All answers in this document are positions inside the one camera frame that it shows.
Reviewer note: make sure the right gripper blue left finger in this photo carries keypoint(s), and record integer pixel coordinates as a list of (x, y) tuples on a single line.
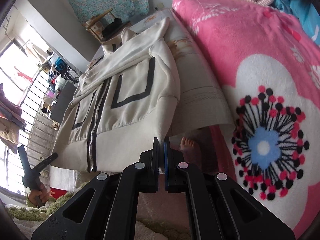
[(140, 177)]

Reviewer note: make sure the bed with floral sheet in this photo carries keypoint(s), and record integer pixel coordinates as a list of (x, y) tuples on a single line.
[(202, 102)]

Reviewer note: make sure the black bag on chair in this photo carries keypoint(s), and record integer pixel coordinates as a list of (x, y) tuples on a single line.
[(112, 28)]

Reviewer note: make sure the wheelchair with blue bag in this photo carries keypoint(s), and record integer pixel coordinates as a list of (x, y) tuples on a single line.
[(62, 70)]

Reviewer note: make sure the dark grey low cabinet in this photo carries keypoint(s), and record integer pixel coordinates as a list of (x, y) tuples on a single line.
[(62, 102)]

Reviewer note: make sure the wooden chair dark seat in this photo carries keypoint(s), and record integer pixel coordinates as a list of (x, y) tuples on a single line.
[(95, 25)]

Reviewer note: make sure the metal balcony railing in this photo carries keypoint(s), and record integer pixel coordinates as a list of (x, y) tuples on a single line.
[(37, 137)]

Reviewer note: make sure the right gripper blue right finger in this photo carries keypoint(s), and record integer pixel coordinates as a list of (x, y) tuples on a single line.
[(180, 177)]

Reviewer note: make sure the cream zip jacket black trim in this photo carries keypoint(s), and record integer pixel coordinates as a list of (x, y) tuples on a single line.
[(122, 103)]

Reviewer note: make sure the person's left hand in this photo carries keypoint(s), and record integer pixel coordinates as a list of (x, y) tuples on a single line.
[(40, 196)]

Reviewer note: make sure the beige hanging coat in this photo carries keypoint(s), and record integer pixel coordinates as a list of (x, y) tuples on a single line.
[(9, 131)]

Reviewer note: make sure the red box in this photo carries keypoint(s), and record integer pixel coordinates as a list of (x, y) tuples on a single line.
[(57, 193)]

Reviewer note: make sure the pink floral fleece blanket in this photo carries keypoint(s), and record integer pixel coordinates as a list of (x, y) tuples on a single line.
[(268, 69)]

